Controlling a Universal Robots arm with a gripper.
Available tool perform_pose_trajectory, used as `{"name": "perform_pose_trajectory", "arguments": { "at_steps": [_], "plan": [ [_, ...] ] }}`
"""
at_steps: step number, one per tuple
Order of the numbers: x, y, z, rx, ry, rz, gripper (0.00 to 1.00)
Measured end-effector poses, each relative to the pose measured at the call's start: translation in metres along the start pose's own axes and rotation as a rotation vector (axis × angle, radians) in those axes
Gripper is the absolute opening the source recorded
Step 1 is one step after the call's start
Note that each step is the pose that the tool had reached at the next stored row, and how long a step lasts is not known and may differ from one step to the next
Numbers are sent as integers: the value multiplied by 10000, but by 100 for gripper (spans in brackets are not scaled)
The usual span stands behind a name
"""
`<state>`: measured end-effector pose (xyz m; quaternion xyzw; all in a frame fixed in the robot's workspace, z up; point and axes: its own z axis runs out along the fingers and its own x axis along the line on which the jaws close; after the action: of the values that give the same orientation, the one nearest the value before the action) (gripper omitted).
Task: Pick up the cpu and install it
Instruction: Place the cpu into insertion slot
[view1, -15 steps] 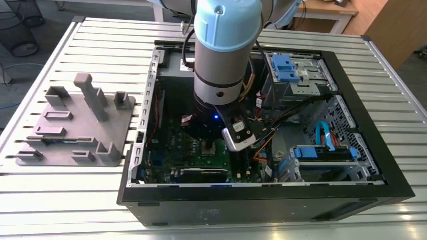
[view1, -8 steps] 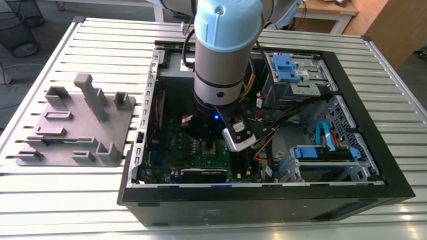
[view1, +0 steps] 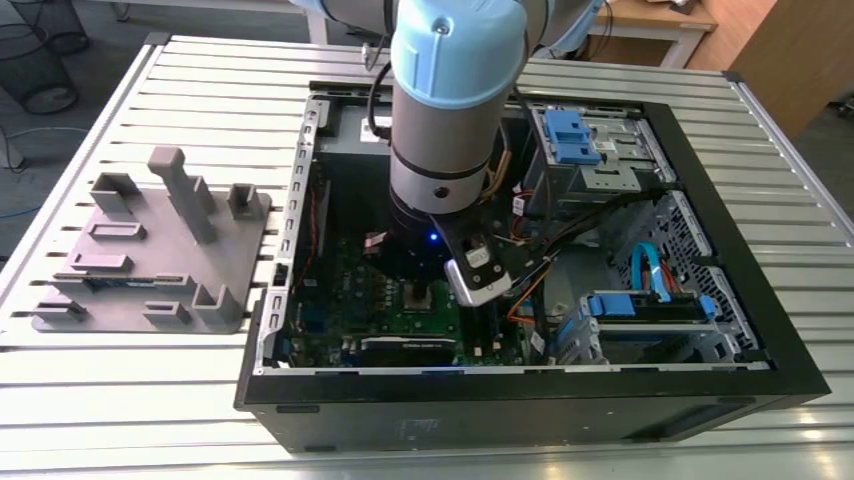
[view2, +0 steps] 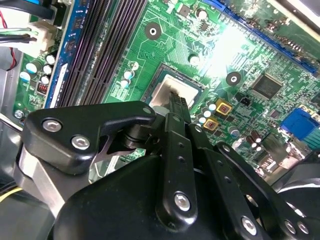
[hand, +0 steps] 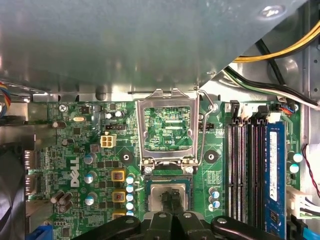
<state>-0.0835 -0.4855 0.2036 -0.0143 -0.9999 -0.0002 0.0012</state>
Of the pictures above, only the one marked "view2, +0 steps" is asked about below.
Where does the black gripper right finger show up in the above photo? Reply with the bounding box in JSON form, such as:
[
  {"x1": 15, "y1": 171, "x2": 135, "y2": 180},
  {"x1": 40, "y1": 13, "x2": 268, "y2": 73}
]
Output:
[{"x1": 178, "y1": 96, "x2": 315, "y2": 240}]

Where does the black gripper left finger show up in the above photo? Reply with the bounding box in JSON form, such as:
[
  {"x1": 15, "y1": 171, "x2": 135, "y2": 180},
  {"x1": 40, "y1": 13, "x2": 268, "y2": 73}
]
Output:
[{"x1": 13, "y1": 91, "x2": 200, "y2": 230}]

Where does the silver top CPU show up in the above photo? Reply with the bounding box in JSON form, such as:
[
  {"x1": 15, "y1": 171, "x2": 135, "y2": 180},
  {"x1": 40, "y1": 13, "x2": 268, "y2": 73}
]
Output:
[{"x1": 148, "y1": 69, "x2": 204, "y2": 111}]

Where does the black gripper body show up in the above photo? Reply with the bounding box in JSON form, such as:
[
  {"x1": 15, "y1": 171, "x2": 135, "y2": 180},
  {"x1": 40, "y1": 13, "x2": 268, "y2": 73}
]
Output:
[{"x1": 49, "y1": 154, "x2": 239, "y2": 240}]

